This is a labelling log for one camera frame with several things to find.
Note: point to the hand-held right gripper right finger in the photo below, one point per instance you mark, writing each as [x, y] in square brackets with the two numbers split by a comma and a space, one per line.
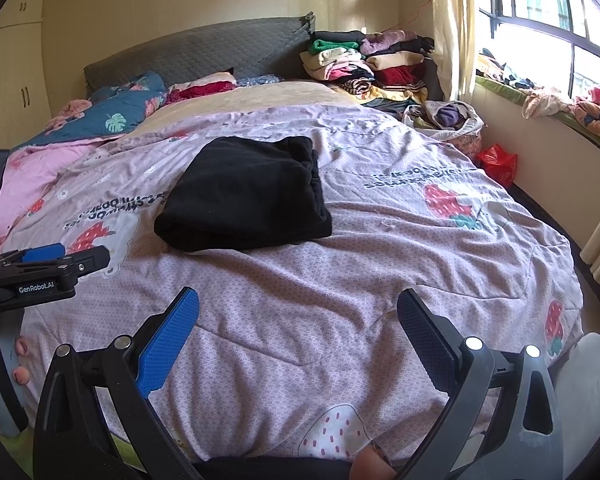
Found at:
[427, 335]

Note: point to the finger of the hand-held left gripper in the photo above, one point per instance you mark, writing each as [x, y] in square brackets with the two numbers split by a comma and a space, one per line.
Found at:
[45, 252]
[92, 260]

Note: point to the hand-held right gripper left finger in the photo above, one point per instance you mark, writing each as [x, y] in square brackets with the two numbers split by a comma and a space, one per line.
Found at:
[167, 340]

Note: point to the black sweater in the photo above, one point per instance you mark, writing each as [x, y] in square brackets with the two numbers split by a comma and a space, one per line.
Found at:
[240, 195]

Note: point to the fabric basket of clothes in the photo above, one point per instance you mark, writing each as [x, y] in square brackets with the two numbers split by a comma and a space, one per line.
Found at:
[445, 117]

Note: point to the pile of folded clothes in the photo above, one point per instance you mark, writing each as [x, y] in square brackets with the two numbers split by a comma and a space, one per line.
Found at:
[380, 70]

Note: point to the dark patterned clothes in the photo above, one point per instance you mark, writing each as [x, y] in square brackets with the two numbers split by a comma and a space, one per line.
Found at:
[510, 77]

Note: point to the person's left hand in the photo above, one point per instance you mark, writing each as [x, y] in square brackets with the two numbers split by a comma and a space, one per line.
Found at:
[22, 376]

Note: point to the pink quilt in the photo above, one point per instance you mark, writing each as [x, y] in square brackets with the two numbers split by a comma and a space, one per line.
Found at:
[25, 180]

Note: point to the lilac strawberry print quilt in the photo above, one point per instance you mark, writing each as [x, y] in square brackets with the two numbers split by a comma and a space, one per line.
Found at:
[330, 310]

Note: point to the pink fuzzy cloth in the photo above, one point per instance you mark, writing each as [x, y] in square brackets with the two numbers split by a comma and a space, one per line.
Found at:
[72, 110]

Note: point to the blue floral quilt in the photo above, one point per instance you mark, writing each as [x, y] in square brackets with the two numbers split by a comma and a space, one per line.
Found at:
[125, 105]

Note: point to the white round stool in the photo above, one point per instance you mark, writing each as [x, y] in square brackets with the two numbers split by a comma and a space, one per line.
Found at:
[590, 385]

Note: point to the red plastic bag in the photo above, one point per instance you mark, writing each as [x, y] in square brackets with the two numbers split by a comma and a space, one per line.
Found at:
[497, 165]

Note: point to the cream wardrobe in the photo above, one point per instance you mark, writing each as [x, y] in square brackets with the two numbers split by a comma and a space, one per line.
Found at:
[15, 70]

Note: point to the red and cream pillow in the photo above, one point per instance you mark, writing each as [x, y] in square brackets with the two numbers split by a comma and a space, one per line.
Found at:
[205, 90]

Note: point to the beige bedsheet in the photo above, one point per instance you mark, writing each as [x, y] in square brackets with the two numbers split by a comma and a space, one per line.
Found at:
[260, 100]

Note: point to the grey quilted headboard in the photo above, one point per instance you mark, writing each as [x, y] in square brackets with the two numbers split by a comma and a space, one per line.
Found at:
[205, 50]

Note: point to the blue patterned pillow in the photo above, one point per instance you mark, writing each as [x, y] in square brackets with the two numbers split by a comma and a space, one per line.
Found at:
[257, 80]

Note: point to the pink crumpled garment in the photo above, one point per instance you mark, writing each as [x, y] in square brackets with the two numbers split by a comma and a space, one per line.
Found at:
[547, 102]

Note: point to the cream curtain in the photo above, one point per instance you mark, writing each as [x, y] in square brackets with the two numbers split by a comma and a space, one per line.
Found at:
[452, 35]

